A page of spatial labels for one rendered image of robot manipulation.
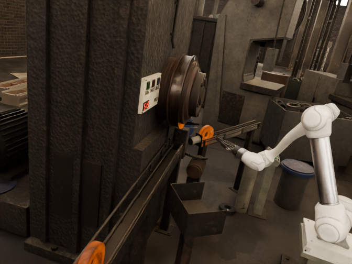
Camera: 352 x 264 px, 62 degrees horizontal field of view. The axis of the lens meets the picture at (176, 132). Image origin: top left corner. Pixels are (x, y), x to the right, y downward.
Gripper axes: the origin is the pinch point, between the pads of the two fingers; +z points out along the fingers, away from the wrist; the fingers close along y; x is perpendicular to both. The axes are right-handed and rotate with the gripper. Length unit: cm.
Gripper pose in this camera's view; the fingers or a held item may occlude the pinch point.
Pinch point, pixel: (219, 140)
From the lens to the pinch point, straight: 232.1
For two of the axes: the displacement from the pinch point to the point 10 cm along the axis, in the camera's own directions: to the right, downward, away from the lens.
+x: 2.1, -8.9, -4.0
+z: -6.2, -4.3, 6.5
